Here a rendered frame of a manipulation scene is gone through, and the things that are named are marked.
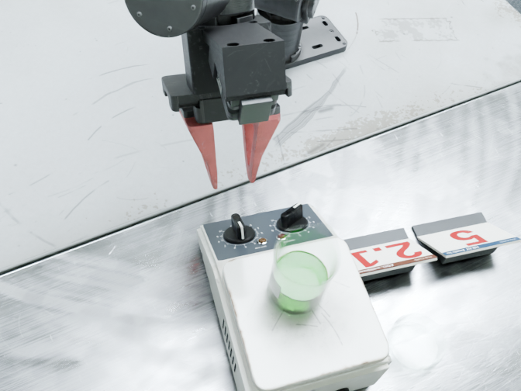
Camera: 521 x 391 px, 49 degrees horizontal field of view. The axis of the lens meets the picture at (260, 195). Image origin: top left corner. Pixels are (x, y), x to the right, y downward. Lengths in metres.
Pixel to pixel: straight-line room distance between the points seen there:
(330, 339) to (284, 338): 0.04
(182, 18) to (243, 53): 0.05
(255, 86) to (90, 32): 0.48
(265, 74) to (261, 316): 0.21
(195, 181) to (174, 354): 0.20
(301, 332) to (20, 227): 0.33
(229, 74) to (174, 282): 0.28
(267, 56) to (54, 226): 0.35
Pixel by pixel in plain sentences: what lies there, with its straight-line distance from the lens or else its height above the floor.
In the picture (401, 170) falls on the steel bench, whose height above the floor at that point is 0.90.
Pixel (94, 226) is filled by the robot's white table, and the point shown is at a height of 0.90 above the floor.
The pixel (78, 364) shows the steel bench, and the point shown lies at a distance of 0.59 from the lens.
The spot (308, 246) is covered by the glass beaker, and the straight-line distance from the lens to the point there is 0.49.
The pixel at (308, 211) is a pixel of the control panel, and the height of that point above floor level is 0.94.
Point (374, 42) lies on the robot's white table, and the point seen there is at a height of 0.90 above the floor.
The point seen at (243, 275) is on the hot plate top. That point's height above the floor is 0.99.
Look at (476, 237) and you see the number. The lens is 0.67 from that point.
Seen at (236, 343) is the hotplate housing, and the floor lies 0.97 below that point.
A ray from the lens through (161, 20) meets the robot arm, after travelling 0.40.
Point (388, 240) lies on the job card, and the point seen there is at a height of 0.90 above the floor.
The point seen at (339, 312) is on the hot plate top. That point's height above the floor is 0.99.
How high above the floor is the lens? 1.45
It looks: 56 degrees down
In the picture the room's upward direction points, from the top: 9 degrees clockwise
